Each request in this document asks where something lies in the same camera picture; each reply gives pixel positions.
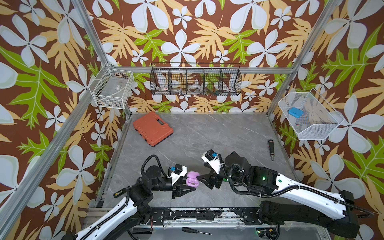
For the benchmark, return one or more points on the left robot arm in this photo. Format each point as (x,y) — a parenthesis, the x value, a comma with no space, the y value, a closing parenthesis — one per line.
(133,209)

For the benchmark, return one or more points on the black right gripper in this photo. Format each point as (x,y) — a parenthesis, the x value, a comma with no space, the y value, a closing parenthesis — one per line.
(213,178)

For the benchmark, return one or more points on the black handled screwdriver on table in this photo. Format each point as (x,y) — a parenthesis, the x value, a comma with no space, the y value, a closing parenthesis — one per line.
(271,146)

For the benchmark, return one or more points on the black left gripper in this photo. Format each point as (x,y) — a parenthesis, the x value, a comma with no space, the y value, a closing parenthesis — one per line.
(178,190)

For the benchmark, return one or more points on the blue small box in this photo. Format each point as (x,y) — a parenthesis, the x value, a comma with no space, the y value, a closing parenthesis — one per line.
(295,112)

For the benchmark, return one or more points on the aluminium frame post right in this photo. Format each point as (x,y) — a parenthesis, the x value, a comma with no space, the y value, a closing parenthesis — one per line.
(314,34)

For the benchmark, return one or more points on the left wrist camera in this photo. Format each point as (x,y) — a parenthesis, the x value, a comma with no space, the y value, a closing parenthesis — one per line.
(176,172)

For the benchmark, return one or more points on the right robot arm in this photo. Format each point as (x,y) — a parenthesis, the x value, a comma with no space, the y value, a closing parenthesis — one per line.
(284,199)

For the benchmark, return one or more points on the red plastic tool case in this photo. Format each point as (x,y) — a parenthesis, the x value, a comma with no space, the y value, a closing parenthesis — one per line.
(153,128)

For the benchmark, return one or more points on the purple earbud charging case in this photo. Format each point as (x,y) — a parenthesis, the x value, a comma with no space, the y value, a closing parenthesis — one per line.
(192,180)

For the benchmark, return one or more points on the black screwdriver on front rail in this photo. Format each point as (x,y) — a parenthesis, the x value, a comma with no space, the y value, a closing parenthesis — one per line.
(194,231)

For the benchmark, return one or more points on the aluminium frame post left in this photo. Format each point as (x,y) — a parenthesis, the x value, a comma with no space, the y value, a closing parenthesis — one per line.
(95,41)

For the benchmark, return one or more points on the aluminium frame post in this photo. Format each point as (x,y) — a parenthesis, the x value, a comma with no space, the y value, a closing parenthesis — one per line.
(95,41)
(314,34)

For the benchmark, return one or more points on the white mesh basket right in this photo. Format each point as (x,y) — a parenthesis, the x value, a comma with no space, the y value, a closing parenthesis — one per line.
(320,118)

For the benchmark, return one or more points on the black wire basket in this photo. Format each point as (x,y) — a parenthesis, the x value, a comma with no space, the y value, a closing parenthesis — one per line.
(210,79)

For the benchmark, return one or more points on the white wire basket left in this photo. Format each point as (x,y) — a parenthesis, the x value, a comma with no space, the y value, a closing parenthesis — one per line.
(111,87)

